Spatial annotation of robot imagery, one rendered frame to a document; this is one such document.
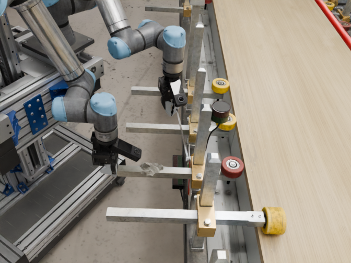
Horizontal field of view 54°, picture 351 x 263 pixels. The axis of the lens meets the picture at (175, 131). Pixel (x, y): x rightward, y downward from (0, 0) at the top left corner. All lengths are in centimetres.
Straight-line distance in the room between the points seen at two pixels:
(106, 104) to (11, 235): 113
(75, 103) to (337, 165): 95
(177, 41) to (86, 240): 134
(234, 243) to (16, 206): 121
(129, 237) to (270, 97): 112
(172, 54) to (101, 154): 41
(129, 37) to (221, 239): 82
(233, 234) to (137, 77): 210
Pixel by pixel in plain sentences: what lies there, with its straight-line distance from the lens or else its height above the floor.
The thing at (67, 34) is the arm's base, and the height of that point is 109.
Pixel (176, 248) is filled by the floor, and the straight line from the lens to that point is 207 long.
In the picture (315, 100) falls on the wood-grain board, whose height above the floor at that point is 90.
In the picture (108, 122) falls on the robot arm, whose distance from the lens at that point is 107.
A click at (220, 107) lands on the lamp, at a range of 111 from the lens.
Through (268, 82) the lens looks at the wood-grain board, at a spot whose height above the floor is 90.
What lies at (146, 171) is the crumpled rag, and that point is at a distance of 124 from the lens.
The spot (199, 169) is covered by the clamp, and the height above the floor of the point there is 87.
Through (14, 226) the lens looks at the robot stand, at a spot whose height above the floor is 21.
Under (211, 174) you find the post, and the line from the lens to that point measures 93.
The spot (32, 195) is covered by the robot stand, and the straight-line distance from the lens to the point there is 210.
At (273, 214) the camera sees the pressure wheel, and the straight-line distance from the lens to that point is 107.
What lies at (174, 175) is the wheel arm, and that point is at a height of 85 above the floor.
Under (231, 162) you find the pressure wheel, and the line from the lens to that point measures 126.
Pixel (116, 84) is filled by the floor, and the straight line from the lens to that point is 313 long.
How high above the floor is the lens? 183
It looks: 43 degrees down
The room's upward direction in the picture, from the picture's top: 5 degrees clockwise
